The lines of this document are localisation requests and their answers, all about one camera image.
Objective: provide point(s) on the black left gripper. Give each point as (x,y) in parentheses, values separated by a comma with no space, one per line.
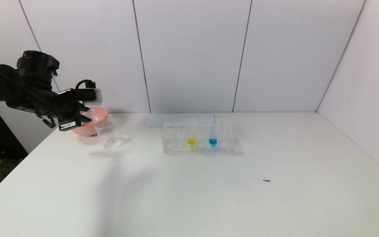
(68,125)

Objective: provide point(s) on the clear acrylic test tube rack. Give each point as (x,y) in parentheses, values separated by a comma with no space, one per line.
(224,141)

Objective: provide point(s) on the test tube with yellow pigment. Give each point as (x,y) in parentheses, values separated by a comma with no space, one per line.
(191,142)

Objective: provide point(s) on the test tube with red pigment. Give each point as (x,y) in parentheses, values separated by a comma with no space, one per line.
(94,115)

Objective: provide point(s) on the clear glass beaker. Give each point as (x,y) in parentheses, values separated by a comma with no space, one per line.
(112,140)

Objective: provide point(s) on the pink plastic bowl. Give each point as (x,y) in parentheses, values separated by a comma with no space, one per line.
(99,120)

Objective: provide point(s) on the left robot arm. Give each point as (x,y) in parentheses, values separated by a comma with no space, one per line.
(28,85)

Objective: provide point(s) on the white paper sheet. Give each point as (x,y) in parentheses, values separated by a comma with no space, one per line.
(176,118)

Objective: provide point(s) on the test tube with blue pigment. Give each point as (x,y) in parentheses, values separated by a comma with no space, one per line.
(213,141)

